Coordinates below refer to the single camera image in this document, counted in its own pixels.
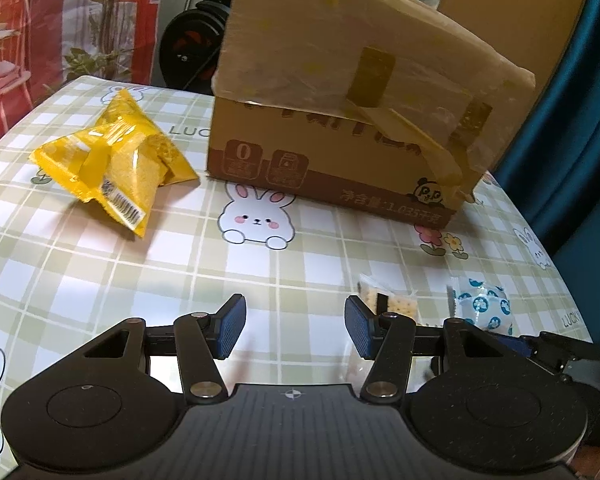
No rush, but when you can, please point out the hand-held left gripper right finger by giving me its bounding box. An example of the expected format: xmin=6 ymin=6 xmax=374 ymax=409
xmin=344 ymin=295 xmax=511 ymax=405

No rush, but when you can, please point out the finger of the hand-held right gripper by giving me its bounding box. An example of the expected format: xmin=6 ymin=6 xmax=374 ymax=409
xmin=490 ymin=331 xmax=600 ymax=376

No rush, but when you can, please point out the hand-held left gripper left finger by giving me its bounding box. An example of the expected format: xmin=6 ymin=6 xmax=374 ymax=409
xmin=82 ymin=294 xmax=248 ymax=405

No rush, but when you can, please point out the clear cracker packet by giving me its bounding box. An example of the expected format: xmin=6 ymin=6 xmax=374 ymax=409
xmin=357 ymin=274 xmax=421 ymax=329

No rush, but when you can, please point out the white blue dotted snack packet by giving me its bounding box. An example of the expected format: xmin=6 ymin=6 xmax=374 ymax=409
xmin=446 ymin=276 xmax=515 ymax=336

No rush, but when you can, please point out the brown cardboard box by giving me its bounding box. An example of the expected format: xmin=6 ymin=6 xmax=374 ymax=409
xmin=205 ymin=0 xmax=537 ymax=231

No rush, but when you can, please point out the checked rabbit print tablecloth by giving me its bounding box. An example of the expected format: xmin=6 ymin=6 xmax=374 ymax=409
xmin=0 ymin=75 xmax=597 ymax=461

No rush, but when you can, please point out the large yellow snack packet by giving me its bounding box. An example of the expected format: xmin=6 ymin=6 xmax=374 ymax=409
xmin=28 ymin=122 xmax=168 ymax=239

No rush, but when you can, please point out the teal curtain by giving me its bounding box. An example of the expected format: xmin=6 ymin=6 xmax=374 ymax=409
xmin=492 ymin=0 xmax=600 ymax=347

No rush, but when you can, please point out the black exercise bike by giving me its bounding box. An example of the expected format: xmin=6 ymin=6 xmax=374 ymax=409
xmin=159 ymin=0 xmax=241 ymax=96

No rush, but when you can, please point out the wooden wardrobe panel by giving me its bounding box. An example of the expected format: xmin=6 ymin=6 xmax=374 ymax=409
xmin=437 ymin=0 xmax=596 ymax=97

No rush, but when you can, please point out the red plant printed curtain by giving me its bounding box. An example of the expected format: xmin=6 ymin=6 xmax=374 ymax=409
xmin=0 ymin=0 xmax=169 ymax=152

